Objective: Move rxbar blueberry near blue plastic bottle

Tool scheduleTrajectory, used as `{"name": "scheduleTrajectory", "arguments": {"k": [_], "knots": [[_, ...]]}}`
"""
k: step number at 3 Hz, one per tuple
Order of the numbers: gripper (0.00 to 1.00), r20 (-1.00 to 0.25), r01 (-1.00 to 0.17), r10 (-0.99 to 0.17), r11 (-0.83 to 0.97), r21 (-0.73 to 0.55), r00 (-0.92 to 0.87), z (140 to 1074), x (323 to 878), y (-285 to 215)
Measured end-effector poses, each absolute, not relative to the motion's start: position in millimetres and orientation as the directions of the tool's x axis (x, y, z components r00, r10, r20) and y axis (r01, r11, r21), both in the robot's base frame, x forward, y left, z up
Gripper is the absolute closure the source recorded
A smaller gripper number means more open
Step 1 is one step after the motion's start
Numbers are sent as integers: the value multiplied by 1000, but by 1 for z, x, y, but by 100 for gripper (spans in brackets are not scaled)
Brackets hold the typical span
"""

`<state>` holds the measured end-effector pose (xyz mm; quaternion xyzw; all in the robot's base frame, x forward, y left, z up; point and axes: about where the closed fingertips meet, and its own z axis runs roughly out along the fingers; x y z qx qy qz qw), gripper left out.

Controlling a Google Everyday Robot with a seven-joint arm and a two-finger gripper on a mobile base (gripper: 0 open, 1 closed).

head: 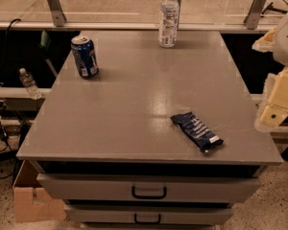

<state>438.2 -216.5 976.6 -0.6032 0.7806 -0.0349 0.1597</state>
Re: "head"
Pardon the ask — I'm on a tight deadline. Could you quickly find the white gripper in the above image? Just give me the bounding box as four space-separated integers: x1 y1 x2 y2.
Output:
252 12 288 132

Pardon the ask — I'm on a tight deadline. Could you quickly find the dark blue rxbar wrapper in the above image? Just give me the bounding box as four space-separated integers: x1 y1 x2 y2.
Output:
171 112 224 153

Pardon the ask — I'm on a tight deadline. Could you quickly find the clear plastic water bottle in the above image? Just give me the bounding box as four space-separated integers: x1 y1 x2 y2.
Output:
158 0 180 48

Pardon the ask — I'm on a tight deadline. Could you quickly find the small clear bottle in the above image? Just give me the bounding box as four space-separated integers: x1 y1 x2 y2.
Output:
19 68 41 100

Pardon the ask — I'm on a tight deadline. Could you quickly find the grey drawer cabinet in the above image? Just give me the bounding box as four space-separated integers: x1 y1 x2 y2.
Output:
18 31 281 230

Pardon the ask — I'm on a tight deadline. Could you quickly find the blue soda can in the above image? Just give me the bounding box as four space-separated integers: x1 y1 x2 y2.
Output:
71 35 99 79

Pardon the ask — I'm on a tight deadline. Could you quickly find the top grey drawer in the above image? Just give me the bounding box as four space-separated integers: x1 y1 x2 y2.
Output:
37 173 260 203

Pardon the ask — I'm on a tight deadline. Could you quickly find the grey drawer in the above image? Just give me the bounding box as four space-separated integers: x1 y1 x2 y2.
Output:
37 173 260 203
64 205 232 225

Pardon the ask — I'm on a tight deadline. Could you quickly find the brown cardboard box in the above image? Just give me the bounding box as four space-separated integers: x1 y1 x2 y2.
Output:
12 161 66 223

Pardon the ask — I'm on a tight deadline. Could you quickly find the right metal rail bracket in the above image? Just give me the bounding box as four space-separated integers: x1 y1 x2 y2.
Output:
244 0 267 30

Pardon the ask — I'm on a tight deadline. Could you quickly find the green handled tool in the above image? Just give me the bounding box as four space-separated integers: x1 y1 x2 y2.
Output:
38 30 58 77

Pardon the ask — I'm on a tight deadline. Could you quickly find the left metal rail bracket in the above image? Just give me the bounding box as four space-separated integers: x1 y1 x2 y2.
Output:
47 0 66 27

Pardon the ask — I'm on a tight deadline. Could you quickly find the black cable left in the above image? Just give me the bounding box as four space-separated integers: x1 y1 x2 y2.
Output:
0 17 30 180

